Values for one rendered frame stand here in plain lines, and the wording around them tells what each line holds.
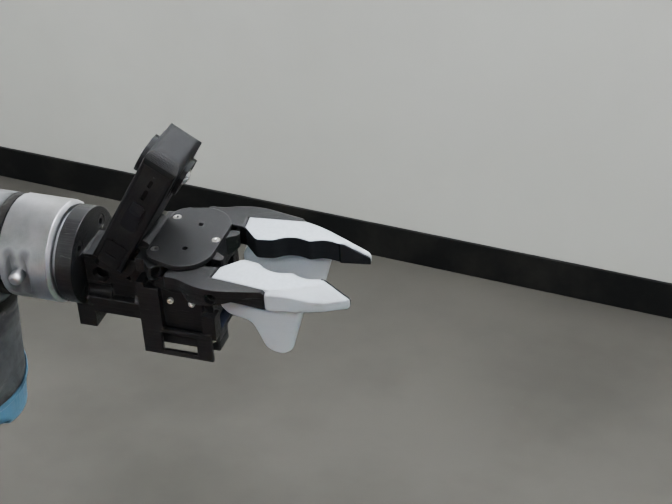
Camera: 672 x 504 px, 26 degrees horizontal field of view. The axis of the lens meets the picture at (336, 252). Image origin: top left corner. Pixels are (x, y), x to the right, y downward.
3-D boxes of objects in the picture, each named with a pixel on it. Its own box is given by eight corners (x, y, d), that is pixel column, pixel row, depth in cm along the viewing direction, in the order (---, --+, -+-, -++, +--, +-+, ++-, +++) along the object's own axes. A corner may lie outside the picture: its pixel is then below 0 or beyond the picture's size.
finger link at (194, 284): (289, 287, 99) (183, 255, 102) (288, 266, 98) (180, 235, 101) (253, 326, 96) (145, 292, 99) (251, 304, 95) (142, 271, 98)
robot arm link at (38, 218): (39, 173, 107) (-15, 234, 100) (96, 181, 105) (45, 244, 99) (55, 256, 111) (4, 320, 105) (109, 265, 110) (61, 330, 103)
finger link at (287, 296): (353, 356, 99) (238, 319, 103) (350, 286, 96) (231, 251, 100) (331, 382, 97) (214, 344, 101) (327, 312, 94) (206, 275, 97)
